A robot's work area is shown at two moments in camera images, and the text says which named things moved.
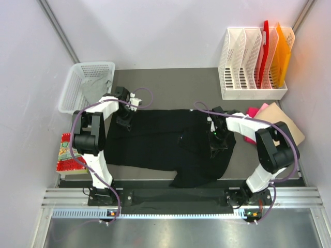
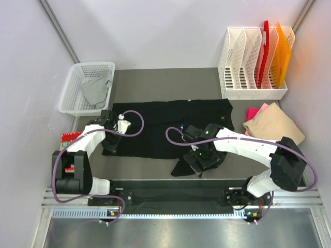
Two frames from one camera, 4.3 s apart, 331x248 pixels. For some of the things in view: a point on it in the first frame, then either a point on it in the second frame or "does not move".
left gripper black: x=126 y=124 -> x=111 y=148
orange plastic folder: x=280 y=64 does not move
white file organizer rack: x=240 y=57 does not move
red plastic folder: x=265 y=50 does not move
